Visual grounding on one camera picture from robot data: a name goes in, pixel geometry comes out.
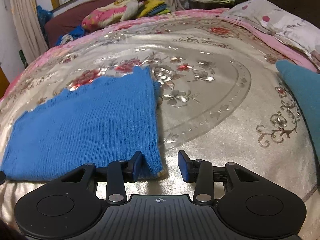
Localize teal cushion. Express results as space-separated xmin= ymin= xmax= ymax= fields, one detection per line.
xmin=275 ymin=59 xmax=320 ymax=164

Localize maroon sofa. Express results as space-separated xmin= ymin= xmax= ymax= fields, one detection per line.
xmin=44 ymin=0 xmax=153 ymax=48

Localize grey dotted pillow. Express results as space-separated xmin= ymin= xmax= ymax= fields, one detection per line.
xmin=219 ymin=0 xmax=320 ymax=71

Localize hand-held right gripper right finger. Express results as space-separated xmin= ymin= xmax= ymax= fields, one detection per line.
xmin=177 ymin=150 xmax=259 ymax=203

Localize yellow folded cloth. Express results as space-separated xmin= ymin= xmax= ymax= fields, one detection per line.
xmin=137 ymin=0 xmax=167 ymax=18

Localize folded floral quilt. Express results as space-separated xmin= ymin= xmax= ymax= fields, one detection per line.
xmin=82 ymin=0 xmax=147 ymax=32

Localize floral satin bedspread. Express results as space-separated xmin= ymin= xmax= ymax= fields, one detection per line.
xmin=0 ymin=7 xmax=320 ymax=239

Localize blue knit sweater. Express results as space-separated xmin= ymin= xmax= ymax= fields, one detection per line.
xmin=1 ymin=66 xmax=167 ymax=182

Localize crumpled blue clothes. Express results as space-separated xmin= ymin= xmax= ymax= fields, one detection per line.
xmin=56 ymin=26 xmax=87 ymax=47

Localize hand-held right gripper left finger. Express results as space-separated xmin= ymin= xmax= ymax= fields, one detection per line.
xmin=61 ymin=151 xmax=143 ymax=203

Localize blue hanging cloth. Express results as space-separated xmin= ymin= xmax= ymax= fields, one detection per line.
xmin=36 ymin=5 xmax=53 ymax=28

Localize blue folded cloth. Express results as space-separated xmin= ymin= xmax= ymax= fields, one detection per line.
xmin=149 ymin=4 xmax=171 ymax=16

